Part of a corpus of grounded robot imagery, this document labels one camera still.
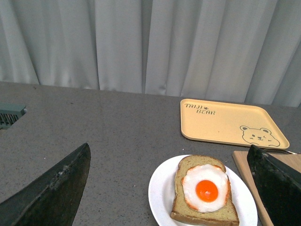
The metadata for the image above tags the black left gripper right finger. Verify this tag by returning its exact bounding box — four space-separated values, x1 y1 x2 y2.
247 145 301 226

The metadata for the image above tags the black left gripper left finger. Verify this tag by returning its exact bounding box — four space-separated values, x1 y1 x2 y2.
0 143 91 226

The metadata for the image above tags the white round plate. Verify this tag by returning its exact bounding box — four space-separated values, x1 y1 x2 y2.
148 155 258 226

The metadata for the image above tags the bamboo cutting board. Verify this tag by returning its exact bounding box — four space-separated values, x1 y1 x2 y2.
233 151 301 226

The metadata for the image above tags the fried egg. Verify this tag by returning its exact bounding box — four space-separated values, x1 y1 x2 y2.
181 164 230 213

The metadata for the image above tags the bottom bread slice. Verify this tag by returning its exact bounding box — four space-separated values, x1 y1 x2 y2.
170 155 239 226

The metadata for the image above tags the yellow bear tray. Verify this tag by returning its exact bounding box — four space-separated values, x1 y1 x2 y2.
180 99 290 150

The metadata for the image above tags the green plastic basket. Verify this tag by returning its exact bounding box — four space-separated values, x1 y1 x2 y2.
0 102 26 129

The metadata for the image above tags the grey curtain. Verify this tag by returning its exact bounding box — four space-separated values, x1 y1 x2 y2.
0 0 301 107

